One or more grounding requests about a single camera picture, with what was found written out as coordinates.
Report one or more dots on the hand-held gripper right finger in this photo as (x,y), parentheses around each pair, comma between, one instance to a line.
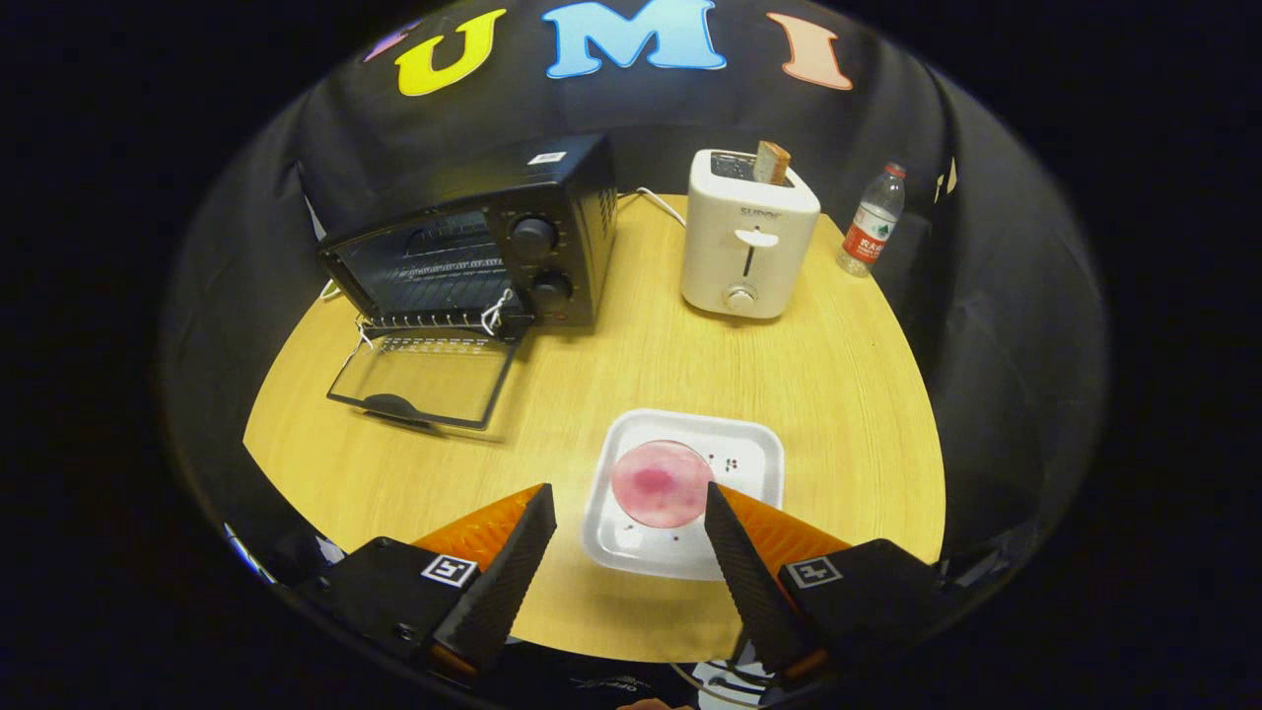
(749,582)

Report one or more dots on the black toaster oven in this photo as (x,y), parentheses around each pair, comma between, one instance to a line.
(577,212)

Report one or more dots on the pink round meat slice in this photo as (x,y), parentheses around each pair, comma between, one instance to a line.
(656,483)

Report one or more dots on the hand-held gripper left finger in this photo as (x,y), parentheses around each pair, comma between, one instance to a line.
(508,582)

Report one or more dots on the white pop-up toaster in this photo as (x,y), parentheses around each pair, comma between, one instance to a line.
(749,266)

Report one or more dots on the plastic water bottle red label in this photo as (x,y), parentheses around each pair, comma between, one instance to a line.
(870,232)

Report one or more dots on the brown bread slice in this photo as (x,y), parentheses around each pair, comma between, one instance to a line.
(772,163)

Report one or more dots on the white square plate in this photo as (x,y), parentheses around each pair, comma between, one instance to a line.
(749,454)

